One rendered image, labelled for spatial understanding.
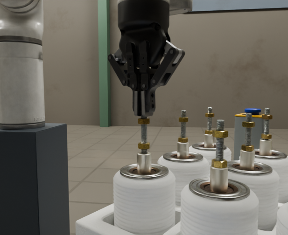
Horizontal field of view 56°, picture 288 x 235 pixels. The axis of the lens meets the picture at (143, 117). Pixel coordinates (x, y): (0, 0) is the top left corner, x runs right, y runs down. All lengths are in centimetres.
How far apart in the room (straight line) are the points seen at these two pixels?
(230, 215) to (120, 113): 262
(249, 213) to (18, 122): 44
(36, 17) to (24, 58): 11
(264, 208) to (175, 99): 242
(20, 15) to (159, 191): 47
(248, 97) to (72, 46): 189
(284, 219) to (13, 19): 60
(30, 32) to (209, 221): 47
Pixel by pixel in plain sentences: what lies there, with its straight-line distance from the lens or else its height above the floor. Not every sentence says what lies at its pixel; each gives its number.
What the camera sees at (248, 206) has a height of 25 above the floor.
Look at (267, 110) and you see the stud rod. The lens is 57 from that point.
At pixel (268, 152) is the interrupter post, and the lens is 58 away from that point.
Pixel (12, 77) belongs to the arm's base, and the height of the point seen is 40.
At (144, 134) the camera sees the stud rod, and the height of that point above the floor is 31.
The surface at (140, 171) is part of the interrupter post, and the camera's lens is 42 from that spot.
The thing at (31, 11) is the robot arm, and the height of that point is 54.
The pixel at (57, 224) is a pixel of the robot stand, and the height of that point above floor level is 8.
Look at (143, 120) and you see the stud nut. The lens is 40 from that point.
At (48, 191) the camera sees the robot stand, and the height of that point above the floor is 17.
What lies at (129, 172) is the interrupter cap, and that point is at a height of 25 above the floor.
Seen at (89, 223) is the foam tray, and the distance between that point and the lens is 44.
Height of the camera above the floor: 38
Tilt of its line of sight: 6 degrees down
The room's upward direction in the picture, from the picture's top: straight up
